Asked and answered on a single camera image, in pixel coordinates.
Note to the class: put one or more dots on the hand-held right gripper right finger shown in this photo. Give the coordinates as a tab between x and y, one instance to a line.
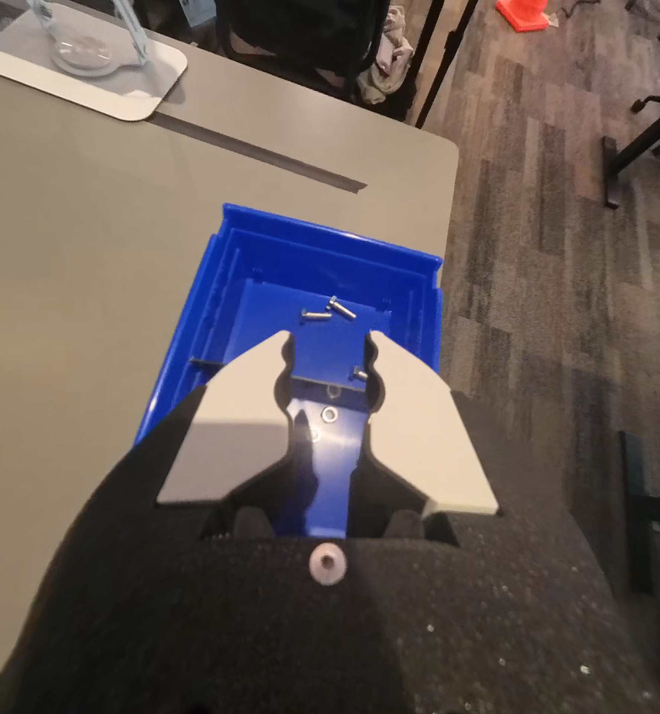
425	440

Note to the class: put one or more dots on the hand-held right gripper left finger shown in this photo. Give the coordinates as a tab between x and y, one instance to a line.
235	435

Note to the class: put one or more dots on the blue parts bin with divider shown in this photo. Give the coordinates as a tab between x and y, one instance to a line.
263	268

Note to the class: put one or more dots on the silver hex bolt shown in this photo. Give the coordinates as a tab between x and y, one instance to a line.
359	372
341	307
314	316

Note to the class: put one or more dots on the black furniture base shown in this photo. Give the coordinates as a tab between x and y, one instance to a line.
637	502

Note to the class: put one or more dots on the black desk leg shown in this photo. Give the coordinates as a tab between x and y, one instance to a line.
611	173

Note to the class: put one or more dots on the white document stand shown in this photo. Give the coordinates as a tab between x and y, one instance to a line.
140	83

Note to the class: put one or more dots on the black tripod light stand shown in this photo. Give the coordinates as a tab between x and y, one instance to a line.
447	62

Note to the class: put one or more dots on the pale crumpled cloth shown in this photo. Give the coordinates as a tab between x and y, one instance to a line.
388	56

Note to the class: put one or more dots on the black office chair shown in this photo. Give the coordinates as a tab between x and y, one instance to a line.
307	33

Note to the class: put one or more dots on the orange traffic cone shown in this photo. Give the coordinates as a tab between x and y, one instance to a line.
522	14

